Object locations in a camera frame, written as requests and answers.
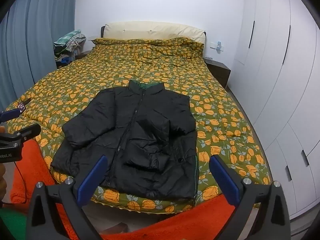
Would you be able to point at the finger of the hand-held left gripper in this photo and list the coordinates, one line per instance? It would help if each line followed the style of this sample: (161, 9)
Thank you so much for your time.
(10, 115)
(27, 131)

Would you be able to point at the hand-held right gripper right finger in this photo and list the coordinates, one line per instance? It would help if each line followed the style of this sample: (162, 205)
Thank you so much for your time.
(222, 177)

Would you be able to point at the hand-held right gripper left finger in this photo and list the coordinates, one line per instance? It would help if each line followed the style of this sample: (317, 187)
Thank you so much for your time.
(92, 180)

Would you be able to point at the black puffer jacket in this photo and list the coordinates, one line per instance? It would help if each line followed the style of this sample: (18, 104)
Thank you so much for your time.
(140, 135)

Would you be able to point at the pile of clothes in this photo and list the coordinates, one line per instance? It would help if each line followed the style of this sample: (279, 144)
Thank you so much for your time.
(70, 40)

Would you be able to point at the person's left hand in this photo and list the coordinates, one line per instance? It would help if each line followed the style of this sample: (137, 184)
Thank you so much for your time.
(2, 182)

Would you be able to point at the small black printed tag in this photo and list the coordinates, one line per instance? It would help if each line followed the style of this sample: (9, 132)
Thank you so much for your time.
(22, 107)

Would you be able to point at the orange fuzzy blanket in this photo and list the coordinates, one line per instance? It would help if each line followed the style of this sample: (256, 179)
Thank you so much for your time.
(175, 225)

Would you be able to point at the green floral quilt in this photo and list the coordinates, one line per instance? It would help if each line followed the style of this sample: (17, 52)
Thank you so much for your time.
(225, 110)

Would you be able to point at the green cloth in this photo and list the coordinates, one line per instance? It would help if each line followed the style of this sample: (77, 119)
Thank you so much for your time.
(10, 225)

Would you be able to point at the blue curtain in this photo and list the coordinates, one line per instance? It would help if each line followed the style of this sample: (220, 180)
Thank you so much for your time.
(37, 30)

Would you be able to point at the dark wooden nightstand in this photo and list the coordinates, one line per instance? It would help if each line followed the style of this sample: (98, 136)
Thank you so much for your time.
(218, 71)

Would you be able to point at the blue plug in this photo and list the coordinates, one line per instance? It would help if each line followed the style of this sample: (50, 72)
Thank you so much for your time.
(218, 45)

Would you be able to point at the white wardrobe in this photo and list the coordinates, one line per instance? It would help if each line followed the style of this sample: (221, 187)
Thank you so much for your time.
(275, 55)

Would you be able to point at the cream padded headboard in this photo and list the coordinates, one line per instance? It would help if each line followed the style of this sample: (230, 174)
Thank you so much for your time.
(150, 28)

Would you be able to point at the dark bed frame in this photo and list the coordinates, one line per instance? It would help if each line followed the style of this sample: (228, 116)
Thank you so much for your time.
(102, 31)

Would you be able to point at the white wall socket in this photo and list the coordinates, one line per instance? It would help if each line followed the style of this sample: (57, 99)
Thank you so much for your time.
(212, 45)

